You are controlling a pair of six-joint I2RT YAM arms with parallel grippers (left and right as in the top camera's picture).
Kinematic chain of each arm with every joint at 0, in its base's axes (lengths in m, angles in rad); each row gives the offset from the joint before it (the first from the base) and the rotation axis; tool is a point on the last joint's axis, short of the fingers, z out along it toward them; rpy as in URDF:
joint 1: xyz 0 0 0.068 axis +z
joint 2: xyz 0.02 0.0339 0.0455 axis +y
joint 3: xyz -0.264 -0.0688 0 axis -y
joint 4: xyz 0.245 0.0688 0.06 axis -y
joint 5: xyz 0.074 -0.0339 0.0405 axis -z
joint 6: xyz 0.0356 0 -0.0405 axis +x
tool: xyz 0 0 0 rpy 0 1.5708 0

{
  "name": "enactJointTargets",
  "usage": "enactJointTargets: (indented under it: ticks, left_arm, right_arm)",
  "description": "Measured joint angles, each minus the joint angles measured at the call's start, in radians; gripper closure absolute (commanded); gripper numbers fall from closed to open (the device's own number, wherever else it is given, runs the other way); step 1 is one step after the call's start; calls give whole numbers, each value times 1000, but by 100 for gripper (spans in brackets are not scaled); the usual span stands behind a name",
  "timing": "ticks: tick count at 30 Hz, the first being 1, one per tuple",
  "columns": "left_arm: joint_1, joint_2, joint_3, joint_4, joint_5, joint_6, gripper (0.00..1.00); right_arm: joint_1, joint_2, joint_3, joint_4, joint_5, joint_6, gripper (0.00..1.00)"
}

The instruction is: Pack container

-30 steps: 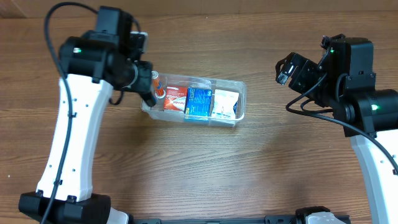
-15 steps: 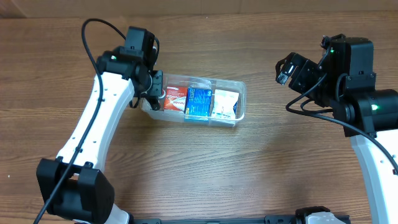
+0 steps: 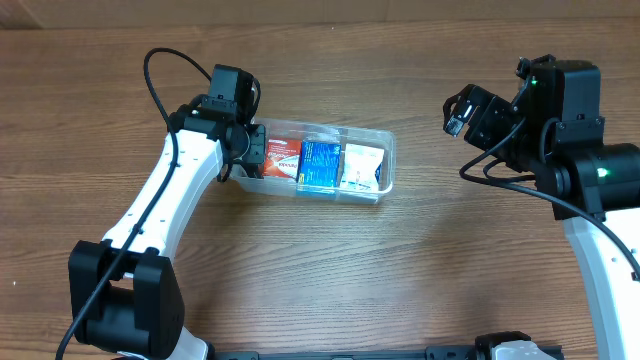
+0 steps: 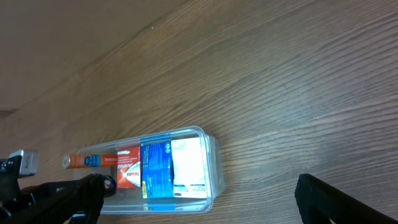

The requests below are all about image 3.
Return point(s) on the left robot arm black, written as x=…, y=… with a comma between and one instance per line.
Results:
x=125, y=295

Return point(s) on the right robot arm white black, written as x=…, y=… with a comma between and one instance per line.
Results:
x=548, y=143

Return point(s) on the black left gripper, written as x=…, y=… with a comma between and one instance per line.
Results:
x=255, y=150

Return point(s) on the white medicine box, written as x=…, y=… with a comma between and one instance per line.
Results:
x=361, y=169

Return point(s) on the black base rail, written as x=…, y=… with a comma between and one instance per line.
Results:
x=447, y=352

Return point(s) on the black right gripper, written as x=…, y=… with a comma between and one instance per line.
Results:
x=480, y=117

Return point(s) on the blue lozenge box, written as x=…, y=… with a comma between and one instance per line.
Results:
x=318, y=167

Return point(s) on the red medicine box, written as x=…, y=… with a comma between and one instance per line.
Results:
x=282, y=158

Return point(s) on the clear plastic container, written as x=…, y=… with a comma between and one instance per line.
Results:
x=299, y=130

